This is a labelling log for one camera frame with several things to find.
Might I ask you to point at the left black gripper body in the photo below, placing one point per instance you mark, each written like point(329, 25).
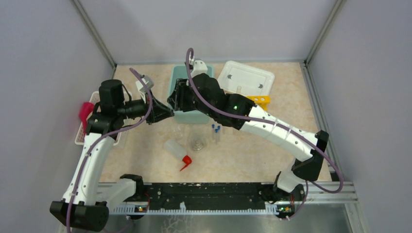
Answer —
point(151, 117)

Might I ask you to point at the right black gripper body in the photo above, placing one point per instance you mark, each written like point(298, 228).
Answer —
point(185, 101)

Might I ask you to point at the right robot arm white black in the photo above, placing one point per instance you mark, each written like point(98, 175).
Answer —
point(244, 115)

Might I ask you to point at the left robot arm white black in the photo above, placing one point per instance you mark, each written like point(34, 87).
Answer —
point(80, 206)

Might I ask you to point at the teal plastic tub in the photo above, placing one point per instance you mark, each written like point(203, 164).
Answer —
point(191, 117)

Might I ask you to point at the small glass beaker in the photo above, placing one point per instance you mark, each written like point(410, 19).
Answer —
point(178, 132)

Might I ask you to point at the glass funnel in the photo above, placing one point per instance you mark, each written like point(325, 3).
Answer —
point(191, 132)

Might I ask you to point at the blue capped tube left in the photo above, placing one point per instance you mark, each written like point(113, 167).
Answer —
point(213, 132)

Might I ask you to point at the blue capped tube middle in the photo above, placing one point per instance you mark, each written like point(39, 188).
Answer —
point(215, 140)

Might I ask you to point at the glass erlenmeyer flask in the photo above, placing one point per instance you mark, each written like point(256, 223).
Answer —
point(197, 143)

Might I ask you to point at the wash bottle red cap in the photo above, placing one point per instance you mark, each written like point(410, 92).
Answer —
point(177, 151)

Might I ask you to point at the white plastic lid tray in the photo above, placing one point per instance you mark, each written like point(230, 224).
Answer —
point(253, 81)

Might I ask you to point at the pink cloth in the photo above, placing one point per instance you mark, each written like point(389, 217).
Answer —
point(86, 109)

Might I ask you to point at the yellow test tube rack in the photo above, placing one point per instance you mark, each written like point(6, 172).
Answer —
point(262, 101)

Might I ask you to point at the white perforated basket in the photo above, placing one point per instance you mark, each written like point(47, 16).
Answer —
point(79, 139)

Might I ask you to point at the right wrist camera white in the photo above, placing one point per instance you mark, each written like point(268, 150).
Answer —
point(197, 67)

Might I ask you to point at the white cable duct strip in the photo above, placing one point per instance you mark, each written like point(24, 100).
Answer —
point(140, 210)

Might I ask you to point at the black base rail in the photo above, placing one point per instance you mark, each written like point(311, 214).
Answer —
point(217, 196)

